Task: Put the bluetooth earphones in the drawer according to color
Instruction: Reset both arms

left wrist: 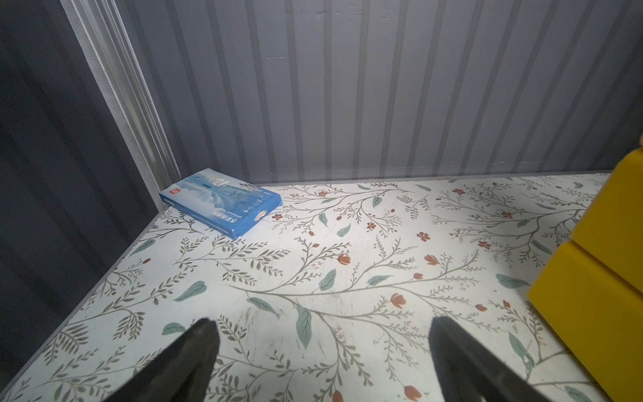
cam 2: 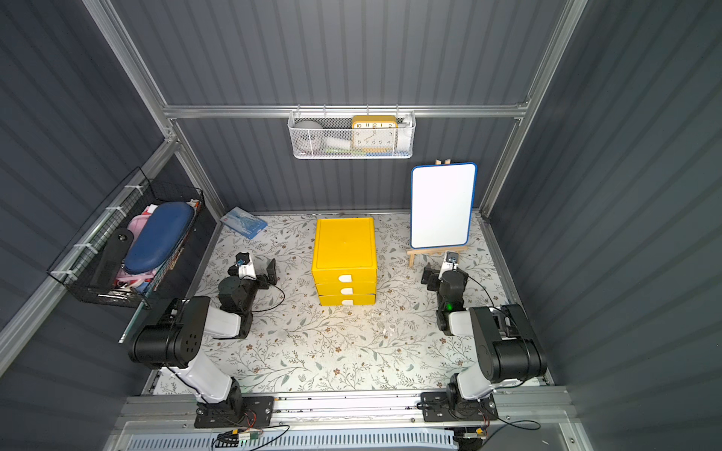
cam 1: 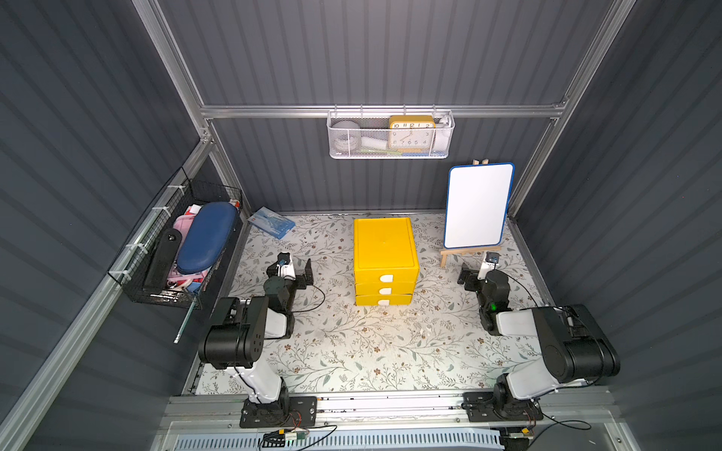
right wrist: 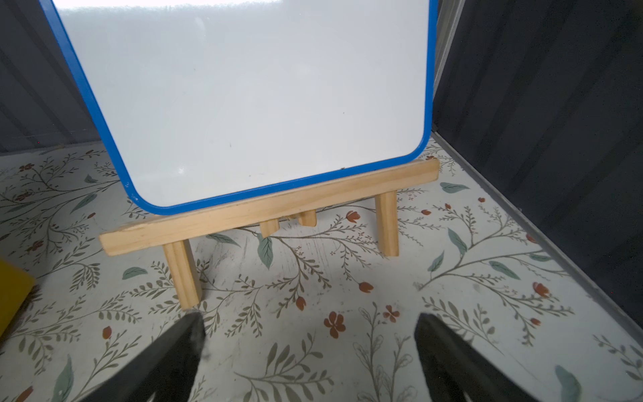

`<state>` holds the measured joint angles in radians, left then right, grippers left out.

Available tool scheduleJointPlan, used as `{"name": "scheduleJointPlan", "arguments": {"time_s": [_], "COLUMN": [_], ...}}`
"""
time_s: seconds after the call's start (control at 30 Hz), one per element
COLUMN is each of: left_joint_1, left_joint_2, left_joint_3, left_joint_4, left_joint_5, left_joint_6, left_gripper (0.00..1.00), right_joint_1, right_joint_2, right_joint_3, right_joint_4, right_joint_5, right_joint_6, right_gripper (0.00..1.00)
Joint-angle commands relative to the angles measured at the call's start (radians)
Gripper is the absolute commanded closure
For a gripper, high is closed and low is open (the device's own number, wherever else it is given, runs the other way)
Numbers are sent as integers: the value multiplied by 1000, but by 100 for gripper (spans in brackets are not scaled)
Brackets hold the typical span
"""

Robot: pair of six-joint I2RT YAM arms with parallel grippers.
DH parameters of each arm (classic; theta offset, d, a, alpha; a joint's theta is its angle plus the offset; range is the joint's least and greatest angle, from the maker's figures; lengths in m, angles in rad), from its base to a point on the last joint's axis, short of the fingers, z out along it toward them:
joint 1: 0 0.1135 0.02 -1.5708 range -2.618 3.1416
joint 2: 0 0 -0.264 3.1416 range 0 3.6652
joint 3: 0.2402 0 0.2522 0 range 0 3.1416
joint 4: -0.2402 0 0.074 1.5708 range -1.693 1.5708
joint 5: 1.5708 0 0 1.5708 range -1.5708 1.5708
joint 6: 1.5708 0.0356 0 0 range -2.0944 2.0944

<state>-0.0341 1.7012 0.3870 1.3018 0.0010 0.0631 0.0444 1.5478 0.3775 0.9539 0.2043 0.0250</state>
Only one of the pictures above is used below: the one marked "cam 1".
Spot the yellow drawer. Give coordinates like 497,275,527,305
355,267,419,285
355,294,413,306
355,282,416,296

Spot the yellow drawer cabinet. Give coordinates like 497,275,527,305
353,217,420,285

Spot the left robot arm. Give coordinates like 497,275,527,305
199,253,314,413

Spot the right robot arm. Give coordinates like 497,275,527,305
458,264,620,406

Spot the wooden easel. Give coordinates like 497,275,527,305
440,159,505,268

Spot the blue oval case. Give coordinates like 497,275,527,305
176,202,238,274

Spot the pink item in basket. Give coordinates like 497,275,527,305
173,214,196,244

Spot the black remote in basket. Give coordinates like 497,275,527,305
143,227,182,293

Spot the white tape roll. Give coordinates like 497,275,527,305
329,120,361,154

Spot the yellow alarm clock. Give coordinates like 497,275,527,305
387,115,436,153

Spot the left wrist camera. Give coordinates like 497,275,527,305
276,253,296,280

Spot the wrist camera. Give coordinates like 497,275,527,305
478,251,500,280
276,253,296,280

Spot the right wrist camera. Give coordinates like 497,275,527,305
478,251,500,280

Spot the white board blue frame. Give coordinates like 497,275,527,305
443,163,515,249

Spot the black wire side basket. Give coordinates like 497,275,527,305
109,169,244,309

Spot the white wire wall basket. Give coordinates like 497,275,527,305
326,109,456,160

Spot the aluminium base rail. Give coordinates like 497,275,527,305
159,386,622,433

